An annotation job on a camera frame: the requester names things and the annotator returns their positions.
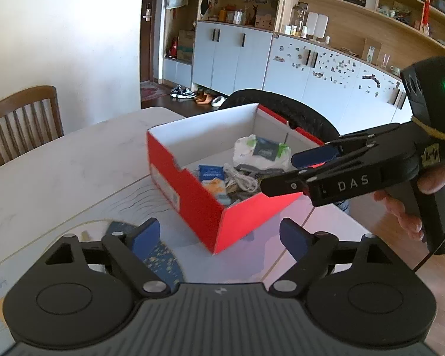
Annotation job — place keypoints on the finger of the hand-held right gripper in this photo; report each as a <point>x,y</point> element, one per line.
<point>315,155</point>
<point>282,185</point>

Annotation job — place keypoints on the patterned rug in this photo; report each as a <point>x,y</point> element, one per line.
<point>154,92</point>

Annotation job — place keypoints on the white marble desktop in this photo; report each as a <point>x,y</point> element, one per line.
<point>78,159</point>

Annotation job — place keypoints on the person's right hand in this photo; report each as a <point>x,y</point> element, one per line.
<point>402,217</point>

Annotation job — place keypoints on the glass jar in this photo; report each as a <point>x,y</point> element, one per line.
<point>299,18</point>

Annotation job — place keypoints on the red cardboard box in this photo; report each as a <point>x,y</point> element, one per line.
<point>193,196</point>

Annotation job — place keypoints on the brown door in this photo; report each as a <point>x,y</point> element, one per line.
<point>148,26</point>

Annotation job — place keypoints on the white wall cabinet unit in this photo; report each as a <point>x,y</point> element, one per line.
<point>237,55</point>

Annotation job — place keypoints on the pair of sneakers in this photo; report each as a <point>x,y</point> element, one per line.
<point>181,92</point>

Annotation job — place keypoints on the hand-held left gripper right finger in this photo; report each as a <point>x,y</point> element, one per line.
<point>292,235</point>

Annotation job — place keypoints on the brown shoes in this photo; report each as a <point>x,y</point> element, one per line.
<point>203,98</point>

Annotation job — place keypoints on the black curved chair back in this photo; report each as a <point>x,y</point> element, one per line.
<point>300,107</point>

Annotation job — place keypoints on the tissue pack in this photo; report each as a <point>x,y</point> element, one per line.
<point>261,150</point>

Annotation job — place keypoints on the brown cardboard box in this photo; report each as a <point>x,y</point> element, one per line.
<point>186,44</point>

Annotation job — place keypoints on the white shoes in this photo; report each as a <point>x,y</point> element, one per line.
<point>218,101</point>

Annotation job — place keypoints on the brown wooden chair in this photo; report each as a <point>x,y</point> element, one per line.
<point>22,118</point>

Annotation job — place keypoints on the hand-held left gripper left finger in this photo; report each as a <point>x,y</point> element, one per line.
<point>146,235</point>

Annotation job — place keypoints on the orange and blue packet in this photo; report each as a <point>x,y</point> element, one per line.
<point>217,191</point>

